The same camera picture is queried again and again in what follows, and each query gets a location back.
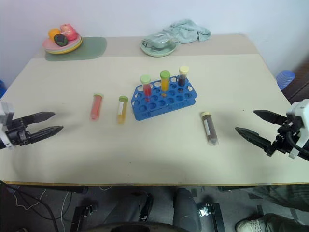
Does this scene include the blue test tube rack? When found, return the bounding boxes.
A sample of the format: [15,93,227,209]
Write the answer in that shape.
[131,76,197,121]

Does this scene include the dark tube with yellow cap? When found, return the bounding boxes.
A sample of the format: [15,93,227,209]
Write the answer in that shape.
[178,65,190,87]

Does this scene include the orange toy fruit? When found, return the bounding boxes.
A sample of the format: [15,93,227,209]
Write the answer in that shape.
[48,28,61,40]

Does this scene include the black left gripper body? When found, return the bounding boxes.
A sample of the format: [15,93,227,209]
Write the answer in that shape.
[4,119,31,146]

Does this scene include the black stand base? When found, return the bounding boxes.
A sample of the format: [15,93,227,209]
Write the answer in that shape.
[70,204,99,232]
[197,202,225,232]

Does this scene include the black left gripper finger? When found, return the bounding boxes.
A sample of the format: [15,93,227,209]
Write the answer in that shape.
[14,111,56,127]
[26,125,64,145]

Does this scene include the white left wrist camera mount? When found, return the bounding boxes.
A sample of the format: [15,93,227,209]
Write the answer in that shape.
[0,101,14,149]

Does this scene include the white floor cable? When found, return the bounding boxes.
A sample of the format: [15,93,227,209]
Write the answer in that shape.
[14,186,73,232]

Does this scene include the pale green towel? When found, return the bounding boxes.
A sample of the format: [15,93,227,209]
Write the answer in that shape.
[162,19,211,44]

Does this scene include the dark green toy fruit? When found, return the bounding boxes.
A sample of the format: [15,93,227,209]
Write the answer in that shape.
[53,33,69,47]

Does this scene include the pink toy fruit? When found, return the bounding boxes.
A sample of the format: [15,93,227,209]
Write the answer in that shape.
[59,23,79,42]

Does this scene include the white sneaker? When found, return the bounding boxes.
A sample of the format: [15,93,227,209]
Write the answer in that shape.
[235,218,267,232]

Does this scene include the grey rounded leg shape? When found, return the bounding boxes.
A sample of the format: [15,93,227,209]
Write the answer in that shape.
[172,188,202,232]

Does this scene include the pale green bowl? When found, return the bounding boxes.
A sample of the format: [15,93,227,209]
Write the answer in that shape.
[141,32,177,49]

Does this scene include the brown tube with beige cap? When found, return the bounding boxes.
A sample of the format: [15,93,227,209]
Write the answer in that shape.
[200,111,220,146]

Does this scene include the dark brown furniture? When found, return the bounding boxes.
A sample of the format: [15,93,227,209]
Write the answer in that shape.
[281,59,309,103]

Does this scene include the orange tube with green cap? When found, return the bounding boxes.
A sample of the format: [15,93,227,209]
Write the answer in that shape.
[160,70,171,94]
[116,95,129,125]

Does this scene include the blue stacked cups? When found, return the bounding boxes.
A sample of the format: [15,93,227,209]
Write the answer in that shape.
[275,70,296,91]

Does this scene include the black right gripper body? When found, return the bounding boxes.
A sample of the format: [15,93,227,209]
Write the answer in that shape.
[271,119,302,156]

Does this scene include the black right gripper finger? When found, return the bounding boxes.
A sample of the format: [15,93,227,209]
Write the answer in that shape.
[253,109,288,126]
[234,127,276,155]

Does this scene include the yellow plate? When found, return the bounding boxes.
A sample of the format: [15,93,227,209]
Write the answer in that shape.
[45,36,84,56]

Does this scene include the green trouser leg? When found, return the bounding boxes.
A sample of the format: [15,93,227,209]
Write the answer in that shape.
[246,184,309,232]

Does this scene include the green placemat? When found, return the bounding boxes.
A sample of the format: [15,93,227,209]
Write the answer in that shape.
[44,36,108,62]

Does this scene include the red tube with green cap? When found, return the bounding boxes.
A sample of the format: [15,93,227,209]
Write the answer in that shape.
[89,92,105,121]
[140,74,153,102]

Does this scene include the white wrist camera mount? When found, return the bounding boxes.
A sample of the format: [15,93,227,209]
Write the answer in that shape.
[0,101,14,149]
[285,98,309,160]

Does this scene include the beige table cover sheet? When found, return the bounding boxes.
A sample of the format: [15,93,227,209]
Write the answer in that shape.
[0,53,309,187]

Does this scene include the black floor cable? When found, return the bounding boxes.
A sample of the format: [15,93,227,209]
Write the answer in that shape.
[0,180,61,232]

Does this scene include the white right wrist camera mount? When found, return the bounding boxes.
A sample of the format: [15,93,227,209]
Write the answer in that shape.
[285,98,309,160]

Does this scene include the pink plate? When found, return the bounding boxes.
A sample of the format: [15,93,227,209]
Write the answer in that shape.
[42,33,82,52]

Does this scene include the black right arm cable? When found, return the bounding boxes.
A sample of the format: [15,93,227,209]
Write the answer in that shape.
[286,131,309,162]

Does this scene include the pale green plate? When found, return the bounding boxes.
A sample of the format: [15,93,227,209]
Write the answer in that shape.
[140,38,179,58]

